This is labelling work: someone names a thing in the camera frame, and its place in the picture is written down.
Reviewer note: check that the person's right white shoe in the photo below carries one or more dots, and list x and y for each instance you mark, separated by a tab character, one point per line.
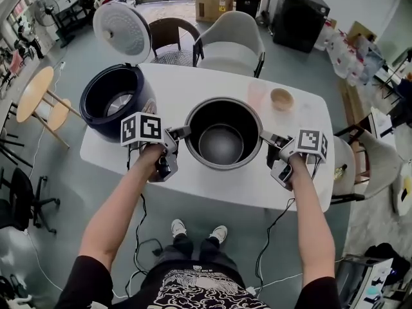
219	233

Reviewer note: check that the beige bowl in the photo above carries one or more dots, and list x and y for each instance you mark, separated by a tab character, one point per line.
281	99

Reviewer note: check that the large black cabinet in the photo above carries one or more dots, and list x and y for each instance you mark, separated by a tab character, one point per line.
299	18

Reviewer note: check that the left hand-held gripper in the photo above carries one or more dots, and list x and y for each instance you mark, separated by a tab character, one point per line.
141	127

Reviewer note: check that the yellow oil bottle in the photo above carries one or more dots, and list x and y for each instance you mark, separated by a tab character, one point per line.
340	172

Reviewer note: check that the cluster of clear water jugs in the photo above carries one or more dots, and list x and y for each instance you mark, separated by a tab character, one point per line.
351	56

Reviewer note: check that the black bin yellow lid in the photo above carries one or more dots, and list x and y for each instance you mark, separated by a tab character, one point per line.
248	0

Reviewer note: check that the person's black printed T-shirt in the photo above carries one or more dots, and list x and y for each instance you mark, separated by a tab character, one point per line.
199	288

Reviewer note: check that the white round cushion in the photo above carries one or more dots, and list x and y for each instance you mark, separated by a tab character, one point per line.
404	195

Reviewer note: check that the person's right forearm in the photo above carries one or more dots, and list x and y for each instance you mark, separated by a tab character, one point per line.
313	230

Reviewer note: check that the dark rice cooker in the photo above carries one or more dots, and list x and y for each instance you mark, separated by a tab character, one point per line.
112	95

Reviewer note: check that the person's black trousers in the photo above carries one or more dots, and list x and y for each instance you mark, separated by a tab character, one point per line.
183	249

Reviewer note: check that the person's left hand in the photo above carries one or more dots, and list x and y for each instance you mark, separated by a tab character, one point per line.
149	154

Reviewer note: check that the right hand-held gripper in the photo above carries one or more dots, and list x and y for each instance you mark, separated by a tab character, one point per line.
310	143

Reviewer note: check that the black pot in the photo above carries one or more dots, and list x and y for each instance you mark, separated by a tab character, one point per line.
222	143

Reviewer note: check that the white desk black legs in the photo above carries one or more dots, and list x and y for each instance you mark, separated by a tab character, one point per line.
4	114

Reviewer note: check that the grey upholstered chair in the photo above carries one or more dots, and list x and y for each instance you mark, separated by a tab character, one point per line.
231	43
380	163

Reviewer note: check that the small white low table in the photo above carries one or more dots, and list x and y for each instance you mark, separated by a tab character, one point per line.
381	121

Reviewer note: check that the pink plastic cup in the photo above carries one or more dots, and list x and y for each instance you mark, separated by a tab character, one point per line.
257	93

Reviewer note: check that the dark wicker chair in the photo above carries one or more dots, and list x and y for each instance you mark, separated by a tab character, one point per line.
167	34

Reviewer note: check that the person's right hand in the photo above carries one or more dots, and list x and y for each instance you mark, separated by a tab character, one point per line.
301	169

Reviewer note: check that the round wooden side table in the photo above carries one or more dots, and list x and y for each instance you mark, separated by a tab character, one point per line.
33	92

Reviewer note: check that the person's left forearm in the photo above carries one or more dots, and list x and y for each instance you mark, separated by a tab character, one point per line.
112	217

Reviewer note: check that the black bag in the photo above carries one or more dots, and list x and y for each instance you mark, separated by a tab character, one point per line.
383	254

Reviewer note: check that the black office chair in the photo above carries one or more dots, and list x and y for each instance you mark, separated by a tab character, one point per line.
22	198

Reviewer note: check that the black pedestal fan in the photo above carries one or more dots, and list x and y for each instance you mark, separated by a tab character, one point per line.
46	10

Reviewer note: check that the large cardboard box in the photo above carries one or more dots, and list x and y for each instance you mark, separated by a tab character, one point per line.
212	5

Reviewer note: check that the person's left white shoe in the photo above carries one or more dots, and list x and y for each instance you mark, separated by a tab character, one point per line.
178	228

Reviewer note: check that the person's white shoe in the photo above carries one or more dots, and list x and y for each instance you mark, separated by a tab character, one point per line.
219	233
178	228

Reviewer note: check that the black low shelf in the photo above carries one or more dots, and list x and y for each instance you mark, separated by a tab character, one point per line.
71	24

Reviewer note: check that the metal shelf trolley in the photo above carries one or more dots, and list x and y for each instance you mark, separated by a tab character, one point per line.
363	285

